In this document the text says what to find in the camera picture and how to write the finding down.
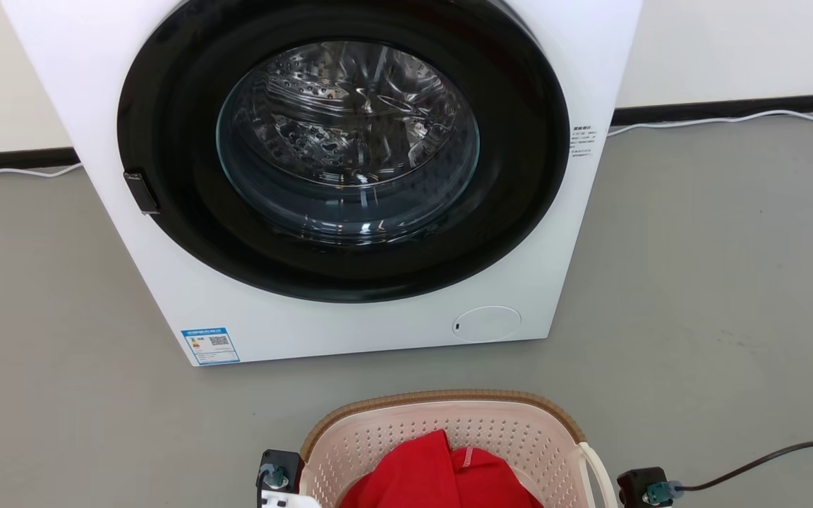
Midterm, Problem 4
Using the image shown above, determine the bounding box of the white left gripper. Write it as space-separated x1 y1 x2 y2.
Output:
263 492 321 508

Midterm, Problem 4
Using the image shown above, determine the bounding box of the beige perforated laundry basket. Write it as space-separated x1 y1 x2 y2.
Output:
299 389 620 508

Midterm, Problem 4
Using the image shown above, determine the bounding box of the red garment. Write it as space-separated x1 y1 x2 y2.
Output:
339 429 543 508

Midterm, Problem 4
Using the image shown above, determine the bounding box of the blue energy label sticker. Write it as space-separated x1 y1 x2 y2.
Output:
181 327 241 366

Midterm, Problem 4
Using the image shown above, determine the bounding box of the white front-load washing machine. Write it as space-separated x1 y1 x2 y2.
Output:
1 0 644 367

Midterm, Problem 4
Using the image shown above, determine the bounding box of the round white filter cover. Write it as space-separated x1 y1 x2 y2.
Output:
452 306 522 344

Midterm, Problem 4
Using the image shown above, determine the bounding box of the steel washer drum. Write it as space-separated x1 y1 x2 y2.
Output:
217 40 481 241

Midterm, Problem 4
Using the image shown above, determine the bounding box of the black round washer door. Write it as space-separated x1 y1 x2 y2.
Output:
116 0 572 304

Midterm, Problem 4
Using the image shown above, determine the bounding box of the small text sticker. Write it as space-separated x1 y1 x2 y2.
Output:
570 125 596 158

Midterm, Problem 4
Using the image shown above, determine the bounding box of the black washer door handle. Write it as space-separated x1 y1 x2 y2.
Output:
123 171 161 215

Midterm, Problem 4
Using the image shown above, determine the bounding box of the thin white floor cable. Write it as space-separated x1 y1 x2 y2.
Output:
0 163 83 186
607 109 813 138

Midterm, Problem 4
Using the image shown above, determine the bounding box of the black cable with teal plug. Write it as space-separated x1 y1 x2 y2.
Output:
645 440 813 506

